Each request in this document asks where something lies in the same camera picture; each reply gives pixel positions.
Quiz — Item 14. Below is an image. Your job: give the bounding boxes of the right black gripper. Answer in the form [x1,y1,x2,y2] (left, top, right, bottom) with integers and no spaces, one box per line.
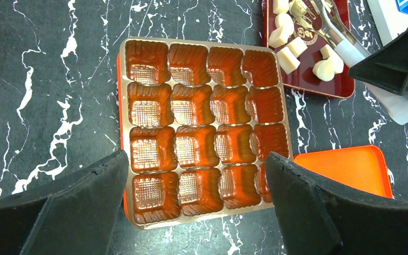
[348,29,408,96]

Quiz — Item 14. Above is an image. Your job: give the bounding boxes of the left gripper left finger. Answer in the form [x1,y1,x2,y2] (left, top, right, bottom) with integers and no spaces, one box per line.
[0,150,129,254]

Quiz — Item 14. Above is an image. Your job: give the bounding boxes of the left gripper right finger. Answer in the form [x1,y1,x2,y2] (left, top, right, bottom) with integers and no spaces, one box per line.
[266,152,408,254]

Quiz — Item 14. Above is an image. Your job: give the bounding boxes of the metal tongs with white handle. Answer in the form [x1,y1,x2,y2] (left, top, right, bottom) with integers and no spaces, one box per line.
[290,1,408,125]

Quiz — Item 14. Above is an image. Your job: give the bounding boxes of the dark red chocolate tray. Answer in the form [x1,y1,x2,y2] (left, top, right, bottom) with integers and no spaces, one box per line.
[262,0,355,99]

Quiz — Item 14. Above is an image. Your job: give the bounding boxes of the round white chocolate piece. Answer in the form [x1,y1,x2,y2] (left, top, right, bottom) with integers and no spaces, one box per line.
[312,59,335,82]

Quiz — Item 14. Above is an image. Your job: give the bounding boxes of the square white chocolate piece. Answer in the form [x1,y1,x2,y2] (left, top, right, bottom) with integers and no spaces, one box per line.
[276,47,300,74]

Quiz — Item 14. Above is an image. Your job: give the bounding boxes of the orange chocolate box with tray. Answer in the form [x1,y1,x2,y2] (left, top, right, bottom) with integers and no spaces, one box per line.
[117,37,293,230]

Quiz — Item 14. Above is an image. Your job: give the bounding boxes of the white board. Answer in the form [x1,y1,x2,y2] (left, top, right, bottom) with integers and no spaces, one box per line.
[367,0,408,46]

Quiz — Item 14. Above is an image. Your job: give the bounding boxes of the orange box lid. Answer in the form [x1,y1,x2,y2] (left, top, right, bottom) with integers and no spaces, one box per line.
[294,145,393,199]

